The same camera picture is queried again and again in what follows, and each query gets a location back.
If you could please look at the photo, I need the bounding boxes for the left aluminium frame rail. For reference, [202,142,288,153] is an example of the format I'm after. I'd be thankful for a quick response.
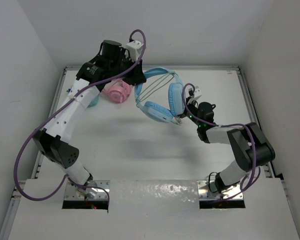
[30,68,66,179]

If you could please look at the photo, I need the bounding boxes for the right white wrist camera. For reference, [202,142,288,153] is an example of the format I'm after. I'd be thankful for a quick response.
[188,86,202,101]

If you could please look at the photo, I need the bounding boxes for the pink headphones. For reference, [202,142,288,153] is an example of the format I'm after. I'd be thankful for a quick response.
[102,78,133,104]

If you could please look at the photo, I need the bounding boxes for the teal headphones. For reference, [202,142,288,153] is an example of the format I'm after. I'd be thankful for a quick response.
[66,86,100,108]

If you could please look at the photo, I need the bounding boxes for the right aluminium frame rail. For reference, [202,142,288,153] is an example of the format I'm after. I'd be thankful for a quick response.
[236,68,275,178]

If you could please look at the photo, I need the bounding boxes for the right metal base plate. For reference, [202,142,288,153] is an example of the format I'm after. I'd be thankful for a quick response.
[197,180,245,201]

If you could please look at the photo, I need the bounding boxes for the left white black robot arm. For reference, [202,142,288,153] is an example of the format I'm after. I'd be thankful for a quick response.
[33,40,146,186]

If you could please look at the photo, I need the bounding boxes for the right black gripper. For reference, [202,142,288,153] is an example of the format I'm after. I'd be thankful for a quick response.
[171,96,203,128]

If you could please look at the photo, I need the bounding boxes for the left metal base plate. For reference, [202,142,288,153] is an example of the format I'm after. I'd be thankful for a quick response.
[64,180,110,201]

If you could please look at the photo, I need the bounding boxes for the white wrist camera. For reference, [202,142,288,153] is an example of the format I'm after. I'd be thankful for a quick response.
[125,40,144,62]
[188,86,202,101]

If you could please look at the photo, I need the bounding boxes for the aluminium frame rail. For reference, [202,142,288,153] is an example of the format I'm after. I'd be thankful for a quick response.
[64,65,240,71]
[30,68,66,179]
[236,68,275,178]

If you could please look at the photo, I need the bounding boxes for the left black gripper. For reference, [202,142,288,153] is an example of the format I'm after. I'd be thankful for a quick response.
[108,54,145,86]

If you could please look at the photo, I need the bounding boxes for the metal base plate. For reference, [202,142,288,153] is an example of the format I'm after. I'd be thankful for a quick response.
[64,180,110,201]
[197,180,245,201]

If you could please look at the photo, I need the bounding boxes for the light blue headphones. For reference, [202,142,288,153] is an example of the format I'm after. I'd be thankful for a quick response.
[134,67,185,125]

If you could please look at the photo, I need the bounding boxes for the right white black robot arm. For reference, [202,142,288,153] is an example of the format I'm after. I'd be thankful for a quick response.
[182,97,276,194]

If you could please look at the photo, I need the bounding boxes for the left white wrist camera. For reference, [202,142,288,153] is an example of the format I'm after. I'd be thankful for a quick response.
[125,40,144,62]

